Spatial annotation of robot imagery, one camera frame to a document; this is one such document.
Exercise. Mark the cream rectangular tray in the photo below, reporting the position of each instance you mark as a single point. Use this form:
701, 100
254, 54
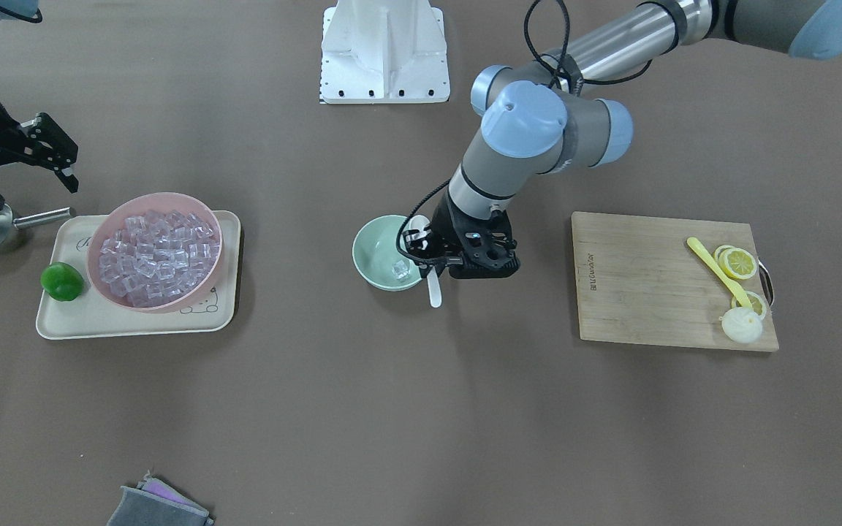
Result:
92, 316

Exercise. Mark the bamboo cutting board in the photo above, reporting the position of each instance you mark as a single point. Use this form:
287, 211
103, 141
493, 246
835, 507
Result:
638, 282

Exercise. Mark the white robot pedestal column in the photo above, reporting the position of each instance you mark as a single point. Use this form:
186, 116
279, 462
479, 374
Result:
384, 52

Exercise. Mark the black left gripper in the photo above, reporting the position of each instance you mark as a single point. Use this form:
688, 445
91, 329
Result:
448, 228

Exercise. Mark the lemon slice under knife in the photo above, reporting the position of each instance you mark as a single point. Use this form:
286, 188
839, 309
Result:
758, 305

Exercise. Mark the pink bowl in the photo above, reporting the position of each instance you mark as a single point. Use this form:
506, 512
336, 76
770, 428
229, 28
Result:
162, 202

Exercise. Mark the yellow plastic knife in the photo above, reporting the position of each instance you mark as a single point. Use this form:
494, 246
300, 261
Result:
697, 248

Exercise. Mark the white steamed bun toy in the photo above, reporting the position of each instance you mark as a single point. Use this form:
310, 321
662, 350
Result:
742, 325

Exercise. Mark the clear ice cube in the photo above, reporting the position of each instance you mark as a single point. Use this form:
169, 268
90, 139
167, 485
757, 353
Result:
401, 271

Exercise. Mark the pile of clear ice cubes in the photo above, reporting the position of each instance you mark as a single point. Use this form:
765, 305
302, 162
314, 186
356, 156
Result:
157, 258

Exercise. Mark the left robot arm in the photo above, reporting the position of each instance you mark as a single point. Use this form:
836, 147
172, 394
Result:
534, 120

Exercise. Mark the mint green bowl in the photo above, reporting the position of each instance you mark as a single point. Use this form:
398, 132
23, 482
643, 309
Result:
374, 253

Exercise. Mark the green lime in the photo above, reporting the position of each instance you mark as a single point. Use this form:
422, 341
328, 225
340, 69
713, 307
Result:
62, 282

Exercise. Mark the grey folded cloth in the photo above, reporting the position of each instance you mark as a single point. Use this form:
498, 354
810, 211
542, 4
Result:
155, 502

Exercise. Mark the bottom lemon slice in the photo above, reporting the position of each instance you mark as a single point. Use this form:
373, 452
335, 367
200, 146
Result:
717, 254

